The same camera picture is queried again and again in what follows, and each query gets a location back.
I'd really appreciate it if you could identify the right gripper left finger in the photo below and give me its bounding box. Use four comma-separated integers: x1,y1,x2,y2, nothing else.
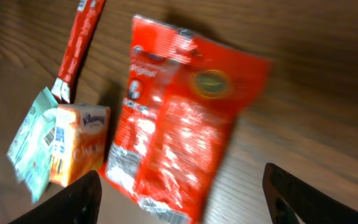
9,170,102,224

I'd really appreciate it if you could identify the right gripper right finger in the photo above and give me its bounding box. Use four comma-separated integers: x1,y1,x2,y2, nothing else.
262,163,358,224

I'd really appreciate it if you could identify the pale green wipes packet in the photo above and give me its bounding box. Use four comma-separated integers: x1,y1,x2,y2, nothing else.
7,88,58,203

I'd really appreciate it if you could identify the orange red snack pouch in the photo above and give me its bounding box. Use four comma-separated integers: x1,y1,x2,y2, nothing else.
100,15,271,223

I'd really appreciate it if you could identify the red snack stick packet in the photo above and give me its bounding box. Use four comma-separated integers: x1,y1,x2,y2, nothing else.
51,0,106,103

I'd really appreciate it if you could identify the small orange juice box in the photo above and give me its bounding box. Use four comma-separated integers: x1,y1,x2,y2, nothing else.
50,104,111,187

